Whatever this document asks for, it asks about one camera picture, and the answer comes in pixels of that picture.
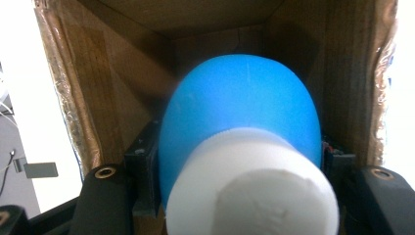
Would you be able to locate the white table mat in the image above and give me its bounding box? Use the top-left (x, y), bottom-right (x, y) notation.
top-left (0, 0), bottom-right (415, 210)

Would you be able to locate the blue bottle with white cap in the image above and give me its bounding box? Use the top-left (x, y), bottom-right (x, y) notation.
top-left (158, 53), bottom-right (341, 235)

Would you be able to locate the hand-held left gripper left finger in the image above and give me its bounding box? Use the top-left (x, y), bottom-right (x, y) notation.
top-left (123, 119), bottom-right (162, 217)

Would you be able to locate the blue cardboard box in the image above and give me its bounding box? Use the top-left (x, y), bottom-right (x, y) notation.
top-left (32, 0), bottom-right (399, 235)

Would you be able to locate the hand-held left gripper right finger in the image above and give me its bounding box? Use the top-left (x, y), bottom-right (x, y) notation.
top-left (321, 140), bottom-right (357, 192)

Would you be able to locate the grey metal bracket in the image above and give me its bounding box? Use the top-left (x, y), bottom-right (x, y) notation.
top-left (13, 157), bottom-right (60, 179)

